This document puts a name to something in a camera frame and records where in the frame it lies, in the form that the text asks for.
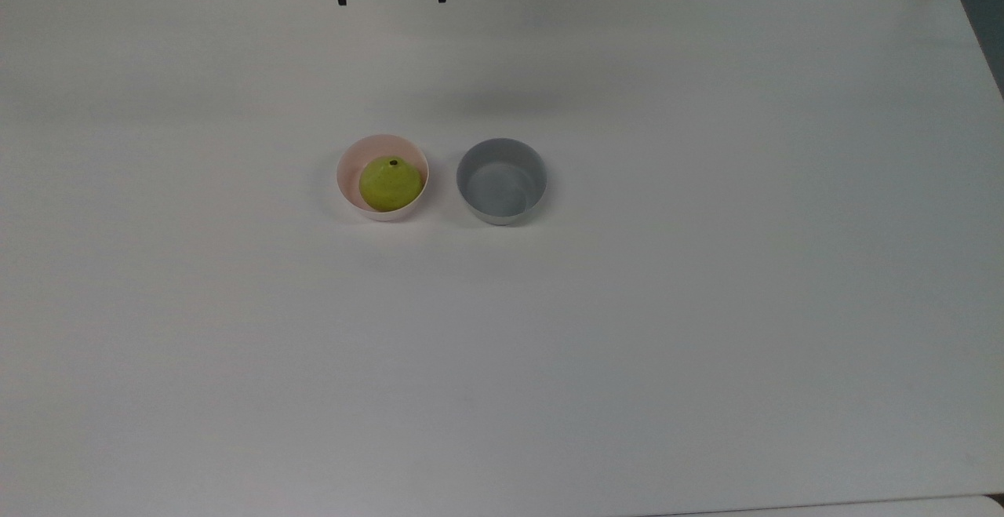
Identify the yellow-green pear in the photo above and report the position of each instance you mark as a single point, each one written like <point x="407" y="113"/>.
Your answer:
<point x="390" y="186"/>

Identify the pink plastic bowl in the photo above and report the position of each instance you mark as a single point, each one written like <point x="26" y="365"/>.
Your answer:
<point x="349" y="176"/>

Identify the grey plastic bowl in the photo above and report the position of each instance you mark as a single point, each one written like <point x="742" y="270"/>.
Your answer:
<point x="501" y="183"/>

